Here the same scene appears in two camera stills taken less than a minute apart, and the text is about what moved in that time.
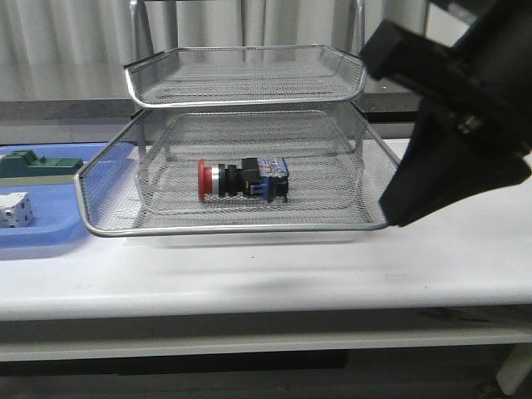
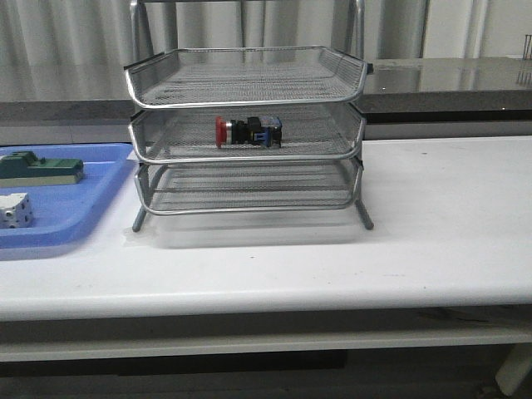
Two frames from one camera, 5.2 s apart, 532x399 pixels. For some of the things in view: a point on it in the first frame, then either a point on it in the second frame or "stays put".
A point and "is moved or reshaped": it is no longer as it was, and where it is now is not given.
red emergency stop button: [266, 179] → [264, 131]
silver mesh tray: [186, 76] stays put
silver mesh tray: [301, 169] is moved or reshaped
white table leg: [515, 367] stays put
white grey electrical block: [16, 210] stays put
